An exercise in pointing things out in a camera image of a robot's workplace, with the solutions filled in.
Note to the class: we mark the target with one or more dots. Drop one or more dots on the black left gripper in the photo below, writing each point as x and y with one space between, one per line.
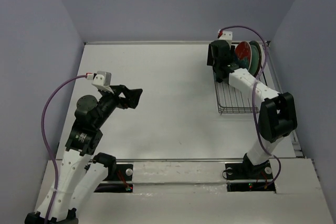
132 97

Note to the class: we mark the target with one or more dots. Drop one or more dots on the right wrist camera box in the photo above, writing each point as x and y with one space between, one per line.
226 36

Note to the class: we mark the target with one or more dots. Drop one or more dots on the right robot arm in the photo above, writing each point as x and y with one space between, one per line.
274 112

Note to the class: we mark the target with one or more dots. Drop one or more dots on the red teal floral plate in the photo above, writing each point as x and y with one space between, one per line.
243 54

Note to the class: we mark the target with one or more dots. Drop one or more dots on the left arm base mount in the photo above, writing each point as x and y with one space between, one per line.
119 181

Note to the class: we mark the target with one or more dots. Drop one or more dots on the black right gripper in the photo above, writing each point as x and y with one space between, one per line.
211 60

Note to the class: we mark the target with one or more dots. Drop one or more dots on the black wire dish rack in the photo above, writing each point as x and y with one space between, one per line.
229 99

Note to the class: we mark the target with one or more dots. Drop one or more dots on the dark teal round plate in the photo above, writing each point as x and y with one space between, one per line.
255 43

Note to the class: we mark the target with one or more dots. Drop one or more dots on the light green round plate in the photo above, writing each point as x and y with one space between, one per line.
254 60

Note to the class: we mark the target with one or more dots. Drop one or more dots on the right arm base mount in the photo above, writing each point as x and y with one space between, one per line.
240 180

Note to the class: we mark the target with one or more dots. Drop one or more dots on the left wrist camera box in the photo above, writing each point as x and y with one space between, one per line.
101 80

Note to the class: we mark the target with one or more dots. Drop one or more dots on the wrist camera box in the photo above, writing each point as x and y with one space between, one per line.
101 80
226 36

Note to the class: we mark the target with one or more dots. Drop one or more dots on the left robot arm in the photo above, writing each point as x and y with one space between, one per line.
81 170

